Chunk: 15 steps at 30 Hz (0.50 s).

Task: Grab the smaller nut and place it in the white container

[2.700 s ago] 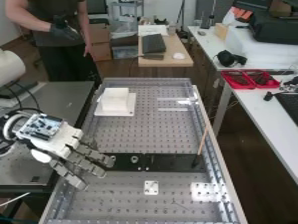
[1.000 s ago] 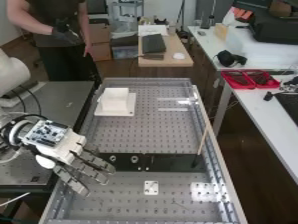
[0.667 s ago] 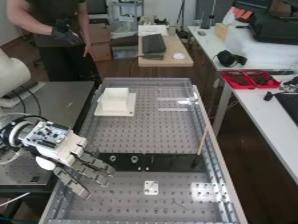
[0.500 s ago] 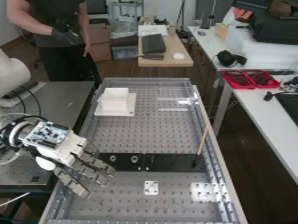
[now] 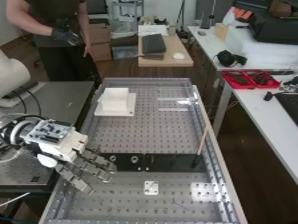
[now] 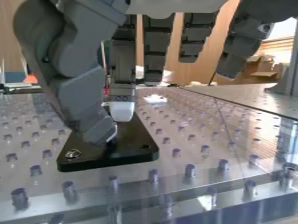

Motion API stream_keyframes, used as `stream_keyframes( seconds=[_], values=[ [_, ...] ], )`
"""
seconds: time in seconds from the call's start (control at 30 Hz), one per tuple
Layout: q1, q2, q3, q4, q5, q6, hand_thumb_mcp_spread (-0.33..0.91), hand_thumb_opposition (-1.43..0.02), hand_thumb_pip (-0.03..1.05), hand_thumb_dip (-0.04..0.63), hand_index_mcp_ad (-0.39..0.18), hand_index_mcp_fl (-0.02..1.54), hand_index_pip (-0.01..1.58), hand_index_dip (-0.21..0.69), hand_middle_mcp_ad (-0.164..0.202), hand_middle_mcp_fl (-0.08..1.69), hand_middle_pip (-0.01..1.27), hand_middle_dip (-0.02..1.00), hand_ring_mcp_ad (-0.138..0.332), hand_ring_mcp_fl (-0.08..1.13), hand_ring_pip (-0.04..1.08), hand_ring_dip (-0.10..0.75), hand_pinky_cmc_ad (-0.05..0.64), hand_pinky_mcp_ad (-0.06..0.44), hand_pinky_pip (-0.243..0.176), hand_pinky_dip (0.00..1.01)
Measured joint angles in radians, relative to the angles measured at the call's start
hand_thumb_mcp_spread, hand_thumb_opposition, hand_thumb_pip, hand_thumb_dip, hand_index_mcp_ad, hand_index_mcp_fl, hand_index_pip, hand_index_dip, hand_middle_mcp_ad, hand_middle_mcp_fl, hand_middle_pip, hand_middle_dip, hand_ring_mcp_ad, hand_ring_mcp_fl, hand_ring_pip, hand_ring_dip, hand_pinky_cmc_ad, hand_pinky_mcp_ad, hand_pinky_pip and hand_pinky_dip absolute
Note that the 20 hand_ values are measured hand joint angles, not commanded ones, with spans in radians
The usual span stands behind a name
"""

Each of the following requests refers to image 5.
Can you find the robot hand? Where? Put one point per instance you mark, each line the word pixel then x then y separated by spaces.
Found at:
pixel 61 146

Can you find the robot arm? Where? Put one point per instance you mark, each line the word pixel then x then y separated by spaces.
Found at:
pixel 10 73

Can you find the large metal nut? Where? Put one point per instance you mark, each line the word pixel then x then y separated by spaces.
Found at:
pixel 113 158

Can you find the small metal nut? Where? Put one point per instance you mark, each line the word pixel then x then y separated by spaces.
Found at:
pixel 133 159

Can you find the small white box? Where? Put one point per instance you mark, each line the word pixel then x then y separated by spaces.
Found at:
pixel 116 100

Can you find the black plate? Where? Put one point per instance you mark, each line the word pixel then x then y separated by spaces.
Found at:
pixel 173 162

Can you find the person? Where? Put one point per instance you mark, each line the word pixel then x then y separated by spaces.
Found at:
pixel 61 50

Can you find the thin stick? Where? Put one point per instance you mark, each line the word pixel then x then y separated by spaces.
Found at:
pixel 203 133

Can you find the clear box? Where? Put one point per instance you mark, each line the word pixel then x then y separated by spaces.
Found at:
pixel 207 146

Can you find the wooden desk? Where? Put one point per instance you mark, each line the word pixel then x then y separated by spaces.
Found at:
pixel 170 61

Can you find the dark grey box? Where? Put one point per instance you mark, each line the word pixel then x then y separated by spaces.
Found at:
pixel 153 43

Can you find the white mouse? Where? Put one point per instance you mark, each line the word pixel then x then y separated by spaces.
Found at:
pixel 178 55

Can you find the red tray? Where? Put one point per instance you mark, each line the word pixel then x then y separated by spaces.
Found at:
pixel 266 79
pixel 238 80

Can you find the black headphones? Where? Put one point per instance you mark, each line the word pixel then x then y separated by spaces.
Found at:
pixel 230 58

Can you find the white desk with keyboard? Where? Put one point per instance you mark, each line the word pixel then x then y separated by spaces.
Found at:
pixel 266 123

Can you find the small cardboard box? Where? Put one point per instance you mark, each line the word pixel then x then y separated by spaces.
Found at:
pixel 221 31

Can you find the white desk with headphones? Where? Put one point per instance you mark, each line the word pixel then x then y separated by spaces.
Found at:
pixel 257 55

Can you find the black keyboard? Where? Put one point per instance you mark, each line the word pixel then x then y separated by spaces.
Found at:
pixel 290 105

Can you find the black case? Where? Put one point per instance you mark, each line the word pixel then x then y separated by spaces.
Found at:
pixel 274 28

